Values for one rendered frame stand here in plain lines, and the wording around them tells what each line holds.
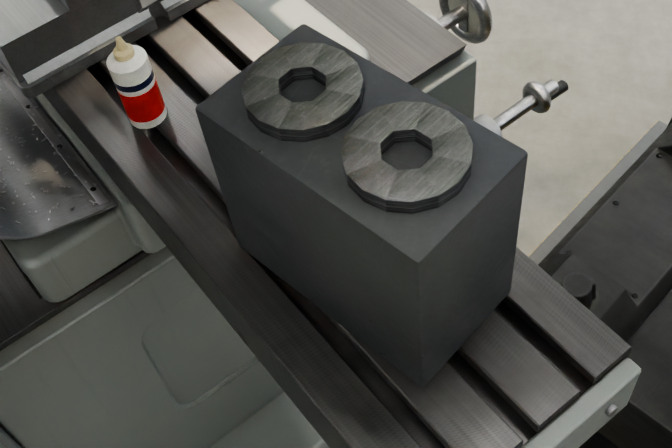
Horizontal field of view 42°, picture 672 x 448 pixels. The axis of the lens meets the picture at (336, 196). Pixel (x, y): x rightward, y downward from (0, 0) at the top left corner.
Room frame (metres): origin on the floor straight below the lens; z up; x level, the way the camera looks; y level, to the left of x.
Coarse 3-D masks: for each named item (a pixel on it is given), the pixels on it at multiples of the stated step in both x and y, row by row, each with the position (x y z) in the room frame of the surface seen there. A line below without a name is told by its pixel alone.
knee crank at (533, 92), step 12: (528, 84) 0.98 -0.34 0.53; (540, 84) 0.97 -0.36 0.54; (552, 84) 0.98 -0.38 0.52; (564, 84) 1.00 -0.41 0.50; (528, 96) 0.96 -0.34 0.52; (540, 96) 0.95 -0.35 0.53; (552, 96) 0.98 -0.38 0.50; (516, 108) 0.94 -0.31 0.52; (528, 108) 0.94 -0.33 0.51; (540, 108) 0.95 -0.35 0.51; (480, 120) 0.91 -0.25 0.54; (492, 120) 0.91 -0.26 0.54; (504, 120) 0.92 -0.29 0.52
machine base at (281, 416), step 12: (264, 408) 0.64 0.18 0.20; (276, 408) 0.63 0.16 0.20; (288, 408) 0.63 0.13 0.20; (252, 420) 0.62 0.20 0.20; (264, 420) 0.62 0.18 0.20; (276, 420) 0.61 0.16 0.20; (288, 420) 0.61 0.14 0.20; (300, 420) 0.61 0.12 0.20; (240, 432) 0.60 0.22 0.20; (252, 432) 0.60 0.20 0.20; (264, 432) 0.59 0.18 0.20; (276, 432) 0.59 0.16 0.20; (288, 432) 0.59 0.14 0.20; (300, 432) 0.58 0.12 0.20; (312, 432) 0.58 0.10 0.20; (216, 444) 0.59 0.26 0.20; (228, 444) 0.58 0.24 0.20; (240, 444) 0.58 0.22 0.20; (252, 444) 0.58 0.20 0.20; (264, 444) 0.57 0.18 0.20; (276, 444) 0.57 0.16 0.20; (288, 444) 0.57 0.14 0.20; (300, 444) 0.56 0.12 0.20; (312, 444) 0.56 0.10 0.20; (324, 444) 0.56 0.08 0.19
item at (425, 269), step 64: (256, 64) 0.48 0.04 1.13; (320, 64) 0.47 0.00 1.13; (256, 128) 0.43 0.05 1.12; (320, 128) 0.41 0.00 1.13; (384, 128) 0.40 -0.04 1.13; (448, 128) 0.39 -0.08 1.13; (256, 192) 0.42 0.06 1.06; (320, 192) 0.36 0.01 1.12; (384, 192) 0.35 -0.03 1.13; (448, 192) 0.34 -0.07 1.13; (512, 192) 0.36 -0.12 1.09; (256, 256) 0.44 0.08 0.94; (320, 256) 0.37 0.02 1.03; (384, 256) 0.32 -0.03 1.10; (448, 256) 0.31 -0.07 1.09; (512, 256) 0.37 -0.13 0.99; (384, 320) 0.32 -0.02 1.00; (448, 320) 0.32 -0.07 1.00
